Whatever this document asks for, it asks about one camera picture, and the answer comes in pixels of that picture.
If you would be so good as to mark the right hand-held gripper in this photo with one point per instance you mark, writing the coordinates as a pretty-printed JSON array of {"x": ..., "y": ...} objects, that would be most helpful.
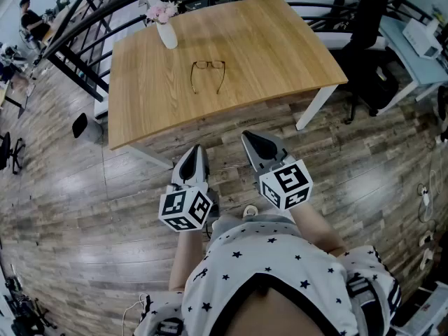
[{"x": 287, "y": 184}]

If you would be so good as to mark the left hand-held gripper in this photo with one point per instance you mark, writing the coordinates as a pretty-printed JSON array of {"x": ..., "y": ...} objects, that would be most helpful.
[{"x": 185, "y": 208}]

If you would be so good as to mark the brown-framed eyeglasses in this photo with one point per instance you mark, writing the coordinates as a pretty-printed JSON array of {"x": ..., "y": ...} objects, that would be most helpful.
[{"x": 201, "y": 64}]

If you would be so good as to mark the person's left forearm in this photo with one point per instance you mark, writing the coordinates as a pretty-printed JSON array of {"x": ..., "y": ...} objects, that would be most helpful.
[{"x": 185, "y": 257}]

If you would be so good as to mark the person's right forearm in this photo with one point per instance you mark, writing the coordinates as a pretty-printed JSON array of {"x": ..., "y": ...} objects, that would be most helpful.
[{"x": 315, "y": 222}]

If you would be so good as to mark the white table leg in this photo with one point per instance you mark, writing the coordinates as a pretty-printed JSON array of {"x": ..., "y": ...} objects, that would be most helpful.
[
  {"x": 154, "y": 157},
  {"x": 315, "y": 108}
]

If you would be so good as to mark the white shoe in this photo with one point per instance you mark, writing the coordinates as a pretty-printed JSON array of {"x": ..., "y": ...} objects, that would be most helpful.
[{"x": 250, "y": 210}]

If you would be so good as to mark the grey denim shorts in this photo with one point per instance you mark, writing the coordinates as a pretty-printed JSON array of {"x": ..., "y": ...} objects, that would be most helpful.
[{"x": 252, "y": 219}]

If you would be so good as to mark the white star-print shirt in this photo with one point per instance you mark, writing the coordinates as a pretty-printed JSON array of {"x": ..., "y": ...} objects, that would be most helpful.
[{"x": 262, "y": 264}]

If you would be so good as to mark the grey bin with black lid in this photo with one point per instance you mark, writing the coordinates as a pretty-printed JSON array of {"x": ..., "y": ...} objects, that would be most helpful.
[{"x": 80, "y": 125}]

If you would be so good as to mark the white ceramic vase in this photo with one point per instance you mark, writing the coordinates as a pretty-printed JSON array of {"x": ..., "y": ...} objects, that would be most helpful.
[{"x": 168, "y": 37}]

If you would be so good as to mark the black metal railing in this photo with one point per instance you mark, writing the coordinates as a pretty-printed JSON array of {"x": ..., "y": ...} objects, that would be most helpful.
[{"x": 75, "y": 77}]

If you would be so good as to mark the black chair with dark clothes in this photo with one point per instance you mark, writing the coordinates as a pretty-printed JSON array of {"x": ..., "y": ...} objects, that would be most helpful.
[{"x": 364, "y": 37}]

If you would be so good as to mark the pink flower bouquet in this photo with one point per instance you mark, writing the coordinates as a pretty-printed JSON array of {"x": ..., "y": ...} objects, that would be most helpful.
[{"x": 159, "y": 12}]

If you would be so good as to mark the white power adapter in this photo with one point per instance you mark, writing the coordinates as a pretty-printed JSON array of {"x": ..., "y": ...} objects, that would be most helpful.
[{"x": 426, "y": 199}]

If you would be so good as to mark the light blue desk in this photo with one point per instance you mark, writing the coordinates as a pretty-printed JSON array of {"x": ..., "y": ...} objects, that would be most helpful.
[{"x": 416, "y": 68}]

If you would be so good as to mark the black office chair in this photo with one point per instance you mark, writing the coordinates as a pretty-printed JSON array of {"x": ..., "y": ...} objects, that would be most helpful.
[{"x": 5, "y": 150}]

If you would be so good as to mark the white box appliance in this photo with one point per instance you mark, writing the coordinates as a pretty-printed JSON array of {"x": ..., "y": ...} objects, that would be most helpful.
[{"x": 418, "y": 38}]

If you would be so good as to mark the black tripod equipment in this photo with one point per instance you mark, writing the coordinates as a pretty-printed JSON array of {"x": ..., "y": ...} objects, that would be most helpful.
[{"x": 31, "y": 313}]

